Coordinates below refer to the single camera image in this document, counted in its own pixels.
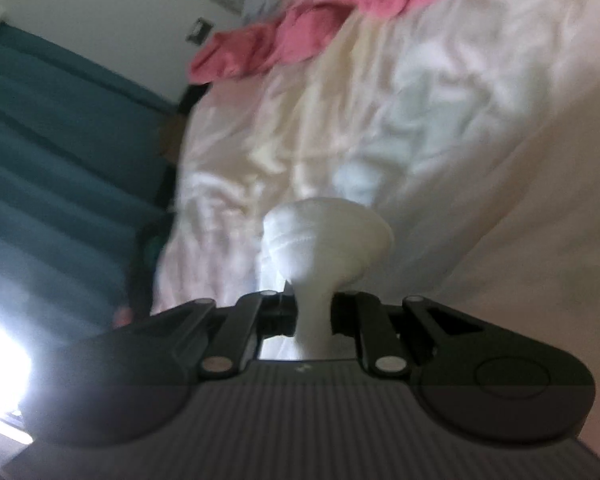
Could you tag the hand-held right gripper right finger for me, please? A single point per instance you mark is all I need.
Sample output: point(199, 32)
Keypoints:
point(344, 316)

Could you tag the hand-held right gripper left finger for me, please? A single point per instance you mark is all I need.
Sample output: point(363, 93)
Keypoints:
point(275, 316)

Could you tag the white cloth garment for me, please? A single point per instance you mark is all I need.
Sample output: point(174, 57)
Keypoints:
point(325, 250)

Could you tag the white bed sheet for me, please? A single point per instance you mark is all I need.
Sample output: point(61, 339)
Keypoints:
point(405, 150)

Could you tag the teal curtain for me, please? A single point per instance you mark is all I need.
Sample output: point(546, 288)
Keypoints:
point(65, 170)

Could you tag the pink garment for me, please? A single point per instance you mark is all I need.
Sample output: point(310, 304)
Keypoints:
point(300, 25)

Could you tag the wall socket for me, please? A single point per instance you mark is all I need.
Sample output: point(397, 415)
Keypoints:
point(199, 31)

